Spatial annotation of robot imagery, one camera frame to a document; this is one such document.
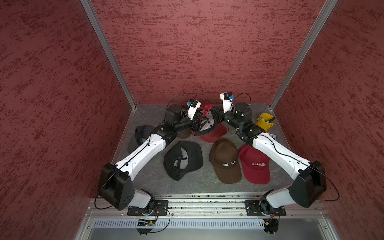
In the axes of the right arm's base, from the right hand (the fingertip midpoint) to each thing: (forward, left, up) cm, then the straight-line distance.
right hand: (211, 109), depth 76 cm
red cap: (-3, 0, -17) cm, 17 cm away
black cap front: (-14, +17, -28) cm, 36 cm away
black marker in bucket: (+9, -42, -24) cm, 49 cm away
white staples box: (+2, -46, -32) cm, 56 cm away
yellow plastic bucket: (+10, -37, -23) cm, 45 cm away
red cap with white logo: (-21, -25, -26) cm, 42 cm away
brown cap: (-16, -7, -22) cm, 28 cm away
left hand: (-5, +4, -2) cm, 7 cm away
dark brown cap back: (0, +16, -23) cm, 28 cm away
